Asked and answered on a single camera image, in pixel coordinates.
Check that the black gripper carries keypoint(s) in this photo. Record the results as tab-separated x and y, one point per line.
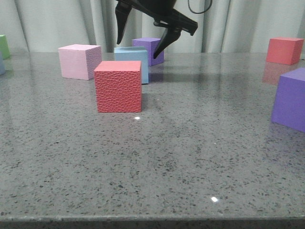
164	15

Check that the light blue foam cube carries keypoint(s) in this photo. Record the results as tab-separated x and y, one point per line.
136	53

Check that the purple foam cube back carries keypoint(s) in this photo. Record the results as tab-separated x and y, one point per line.
150	44

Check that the purple foam cube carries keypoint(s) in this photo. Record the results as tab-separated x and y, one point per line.
150	44
289	103

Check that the red textured foam cube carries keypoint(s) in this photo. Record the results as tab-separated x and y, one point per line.
118	86

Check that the pink foam cube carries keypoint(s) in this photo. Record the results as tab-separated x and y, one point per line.
78	61

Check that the grey curtain backdrop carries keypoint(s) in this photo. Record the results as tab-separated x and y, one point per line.
223	25

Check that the red foam cube right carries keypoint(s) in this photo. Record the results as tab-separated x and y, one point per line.
284	50

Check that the green foam cube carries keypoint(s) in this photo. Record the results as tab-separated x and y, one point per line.
4	49

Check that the purple foam cube right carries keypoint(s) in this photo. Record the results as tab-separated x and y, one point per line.
289	103

